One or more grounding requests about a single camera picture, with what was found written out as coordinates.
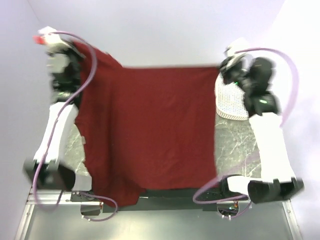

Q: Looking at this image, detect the aluminium extrusion rail frame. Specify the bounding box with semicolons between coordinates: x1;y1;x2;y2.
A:
16;191;302;240

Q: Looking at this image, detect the dark red t shirt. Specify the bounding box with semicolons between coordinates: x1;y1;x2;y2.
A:
75;50;219;207

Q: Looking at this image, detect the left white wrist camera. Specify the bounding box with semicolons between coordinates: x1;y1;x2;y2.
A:
33;26;70;54

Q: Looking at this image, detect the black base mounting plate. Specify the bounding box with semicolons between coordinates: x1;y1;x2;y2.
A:
70;188;241;217

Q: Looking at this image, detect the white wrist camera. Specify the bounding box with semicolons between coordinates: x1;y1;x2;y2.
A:
33;26;70;54
224;37;250;67

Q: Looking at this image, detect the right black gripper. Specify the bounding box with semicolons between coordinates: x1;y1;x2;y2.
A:
215;56;252;93

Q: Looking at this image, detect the white plastic perforated basket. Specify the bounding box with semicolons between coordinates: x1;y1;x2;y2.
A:
214;73;249;121

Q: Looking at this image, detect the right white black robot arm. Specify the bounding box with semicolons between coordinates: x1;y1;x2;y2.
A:
219;56;305;204

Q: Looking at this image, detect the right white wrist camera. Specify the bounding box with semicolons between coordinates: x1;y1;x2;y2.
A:
224;37;250;67

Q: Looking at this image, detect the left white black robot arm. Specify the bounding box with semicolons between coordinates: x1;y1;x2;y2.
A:
23;43;100;201

